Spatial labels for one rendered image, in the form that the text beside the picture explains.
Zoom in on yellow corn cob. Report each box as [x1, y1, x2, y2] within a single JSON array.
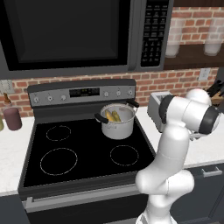
[[105, 110, 116, 123]]

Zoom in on greenish yellow vegetable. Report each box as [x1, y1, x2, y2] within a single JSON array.
[[112, 110, 123, 123]]

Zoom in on black electric stove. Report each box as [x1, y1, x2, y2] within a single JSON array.
[[17, 78, 158, 224]]

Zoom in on black microwave oven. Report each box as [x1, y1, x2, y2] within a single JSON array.
[[0, 0, 175, 80]]

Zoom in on dark wooden shelf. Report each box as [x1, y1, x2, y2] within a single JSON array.
[[163, 43, 224, 71]]

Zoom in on clear glass jar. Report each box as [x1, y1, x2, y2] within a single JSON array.
[[164, 17, 186, 59], [203, 17, 224, 57]]

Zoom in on dark red bottle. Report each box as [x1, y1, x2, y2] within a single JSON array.
[[2, 92, 24, 131]]

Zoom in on wooden knife block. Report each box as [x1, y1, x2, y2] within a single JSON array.
[[205, 80, 224, 113]]

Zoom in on dark grey drawer front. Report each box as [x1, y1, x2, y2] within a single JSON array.
[[170, 162, 224, 224]]

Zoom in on dark grey cupboard door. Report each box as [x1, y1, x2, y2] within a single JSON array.
[[0, 193, 31, 224]]

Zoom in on silver pot with black handles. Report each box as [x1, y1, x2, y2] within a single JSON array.
[[94, 99, 140, 141]]

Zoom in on grey microwave door handle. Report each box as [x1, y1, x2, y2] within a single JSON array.
[[127, 0, 144, 72]]

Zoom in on grey oven door handle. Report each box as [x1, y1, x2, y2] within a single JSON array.
[[24, 185, 147, 212]]

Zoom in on white wall outlet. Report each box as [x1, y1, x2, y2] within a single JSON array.
[[198, 67, 212, 82]]

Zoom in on grey drawer handle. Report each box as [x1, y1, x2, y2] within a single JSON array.
[[200, 165, 224, 179]]

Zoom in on dark wooden wall cupboard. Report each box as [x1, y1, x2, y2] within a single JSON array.
[[172, 0, 224, 9]]

